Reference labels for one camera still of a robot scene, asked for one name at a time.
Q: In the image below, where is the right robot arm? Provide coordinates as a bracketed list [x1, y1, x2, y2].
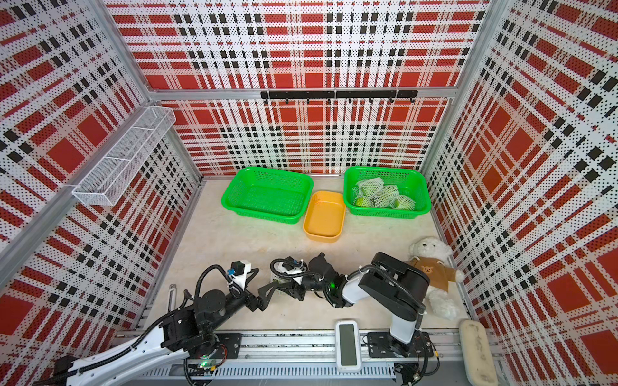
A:
[270, 253, 430, 345]

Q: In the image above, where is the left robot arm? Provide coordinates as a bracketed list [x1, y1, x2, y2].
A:
[38, 262, 296, 385]

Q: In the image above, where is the green basket with apples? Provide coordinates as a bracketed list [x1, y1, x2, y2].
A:
[221, 167, 314, 225]

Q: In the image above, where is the yellow tray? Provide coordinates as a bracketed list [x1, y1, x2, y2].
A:
[304, 191, 347, 243]

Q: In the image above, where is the white timer device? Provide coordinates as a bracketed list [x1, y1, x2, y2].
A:
[335, 320, 362, 373]

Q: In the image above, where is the empty green basket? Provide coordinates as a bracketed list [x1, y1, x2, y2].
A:
[344, 167, 431, 220]

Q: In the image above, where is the plush toy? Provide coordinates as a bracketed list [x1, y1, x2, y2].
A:
[408, 237, 464, 320]

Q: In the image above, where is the clear wall shelf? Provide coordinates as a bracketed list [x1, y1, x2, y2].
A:
[72, 106, 175, 207]

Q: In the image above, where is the black hook rail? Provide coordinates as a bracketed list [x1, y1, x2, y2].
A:
[260, 89, 418, 103]

